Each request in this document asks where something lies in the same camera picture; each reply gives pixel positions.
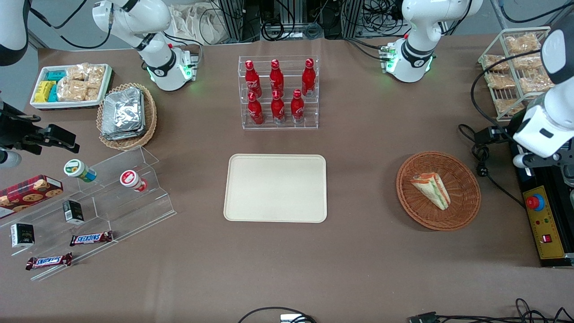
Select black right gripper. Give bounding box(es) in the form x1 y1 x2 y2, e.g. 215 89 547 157
0 102 81 155

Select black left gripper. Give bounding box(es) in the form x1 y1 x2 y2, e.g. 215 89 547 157
474 127 574 188

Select triangle sandwich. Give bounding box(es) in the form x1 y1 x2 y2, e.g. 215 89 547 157
410 172 452 211

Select white rectangular snack tray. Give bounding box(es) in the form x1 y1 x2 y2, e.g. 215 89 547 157
30 64 113 111

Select round brown wicker basket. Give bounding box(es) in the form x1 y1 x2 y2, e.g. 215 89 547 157
396 151 482 231

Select oval wicker basket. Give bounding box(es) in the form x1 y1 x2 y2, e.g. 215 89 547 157
96 83 158 151

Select beige plastic tray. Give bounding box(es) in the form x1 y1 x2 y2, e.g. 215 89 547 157
223 154 328 223

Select green lid yoghurt cup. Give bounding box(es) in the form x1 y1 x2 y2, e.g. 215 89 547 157
63 159 97 183

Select clear bag of fried snacks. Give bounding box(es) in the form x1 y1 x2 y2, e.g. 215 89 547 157
513 52 544 70
483 54 510 72
486 73 516 90
504 33 541 54
519 72 554 95
494 98 526 115

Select clear rice cracker bag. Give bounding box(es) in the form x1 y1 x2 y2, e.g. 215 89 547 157
87 65 106 89
57 79 88 102
66 63 91 82

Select yellow snack pack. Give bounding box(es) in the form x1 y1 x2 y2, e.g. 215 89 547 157
34 81 57 103

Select red tartan cookie box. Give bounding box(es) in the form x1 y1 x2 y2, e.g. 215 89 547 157
0 175 64 219

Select silver foil pack stack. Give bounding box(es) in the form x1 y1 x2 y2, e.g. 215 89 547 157
101 87 147 141

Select small black box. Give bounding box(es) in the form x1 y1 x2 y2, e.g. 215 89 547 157
10 223 35 249
62 200 85 225

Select red lid yoghurt cup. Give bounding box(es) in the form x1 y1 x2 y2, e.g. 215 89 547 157
119 170 148 193

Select clear acrylic stepped display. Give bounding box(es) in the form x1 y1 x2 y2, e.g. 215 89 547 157
0 146 177 282

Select snickers bar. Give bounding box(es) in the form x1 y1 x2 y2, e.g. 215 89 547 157
70 231 114 247
26 253 73 271

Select black machine with yellow panel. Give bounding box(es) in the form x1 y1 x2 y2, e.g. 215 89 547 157
509 135 574 268

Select beige cloth bag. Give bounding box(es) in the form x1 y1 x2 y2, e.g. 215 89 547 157
170 4 225 45

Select red cola bottle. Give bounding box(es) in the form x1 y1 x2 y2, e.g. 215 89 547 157
244 60 262 98
301 58 317 97
247 92 265 126
271 90 286 124
291 89 305 124
270 59 285 96

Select clear acrylic bottle rack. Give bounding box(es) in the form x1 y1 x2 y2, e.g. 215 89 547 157
238 55 319 131

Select black power cable with plug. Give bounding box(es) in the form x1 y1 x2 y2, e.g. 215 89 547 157
457 123 526 209

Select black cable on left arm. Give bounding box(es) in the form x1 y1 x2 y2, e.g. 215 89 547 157
470 48 544 131

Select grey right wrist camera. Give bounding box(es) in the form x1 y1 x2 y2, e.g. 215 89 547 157
0 150 22 169

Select white wire rack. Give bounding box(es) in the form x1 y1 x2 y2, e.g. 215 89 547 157
478 26 555 122

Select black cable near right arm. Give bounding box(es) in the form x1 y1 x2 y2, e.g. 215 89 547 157
28 0 113 50

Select black tangled cables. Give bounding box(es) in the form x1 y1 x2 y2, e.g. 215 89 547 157
437 298 574 323

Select aluminium frame post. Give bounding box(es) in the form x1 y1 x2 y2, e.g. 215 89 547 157
218 0 252 44
341 0 365 39

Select black cable connector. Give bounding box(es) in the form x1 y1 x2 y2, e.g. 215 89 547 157
408 311 439 323

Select black looped cable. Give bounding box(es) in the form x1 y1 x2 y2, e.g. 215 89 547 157
238 306 317 323

